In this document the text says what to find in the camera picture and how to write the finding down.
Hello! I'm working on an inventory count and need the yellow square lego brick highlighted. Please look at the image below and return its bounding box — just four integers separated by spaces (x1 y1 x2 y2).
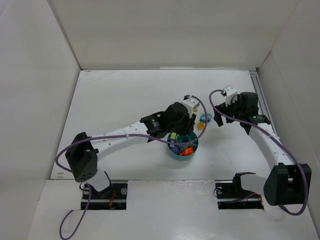
196 122 206 131

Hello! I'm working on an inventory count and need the teal frog lotus lego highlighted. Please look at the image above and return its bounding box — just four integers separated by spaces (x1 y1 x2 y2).
199 113 212 123

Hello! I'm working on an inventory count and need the teal square lego brick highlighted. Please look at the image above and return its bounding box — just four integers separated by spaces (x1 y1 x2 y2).
168 132 177 140

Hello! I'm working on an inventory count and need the orange round dome lego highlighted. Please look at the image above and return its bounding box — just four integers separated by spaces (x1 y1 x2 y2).
180 147 195 156

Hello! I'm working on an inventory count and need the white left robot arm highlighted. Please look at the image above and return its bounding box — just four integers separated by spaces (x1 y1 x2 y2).
65 97 200 192

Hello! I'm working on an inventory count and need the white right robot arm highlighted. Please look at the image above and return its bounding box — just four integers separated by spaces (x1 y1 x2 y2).
212 88 312 211

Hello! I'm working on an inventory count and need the teal round divided container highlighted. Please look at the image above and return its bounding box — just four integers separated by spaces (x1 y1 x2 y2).
167 132 199 161

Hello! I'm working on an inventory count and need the aluminium rail at right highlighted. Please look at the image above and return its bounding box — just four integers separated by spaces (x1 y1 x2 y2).
249 70 277 134

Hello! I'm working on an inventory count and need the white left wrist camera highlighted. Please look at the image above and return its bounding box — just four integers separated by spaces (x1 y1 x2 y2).
180 95 200 118

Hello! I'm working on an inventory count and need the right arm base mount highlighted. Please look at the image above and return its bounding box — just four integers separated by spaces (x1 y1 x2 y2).
213 172 264 210

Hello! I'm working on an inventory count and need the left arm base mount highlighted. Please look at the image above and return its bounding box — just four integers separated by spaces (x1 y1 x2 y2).
80 180 128 211

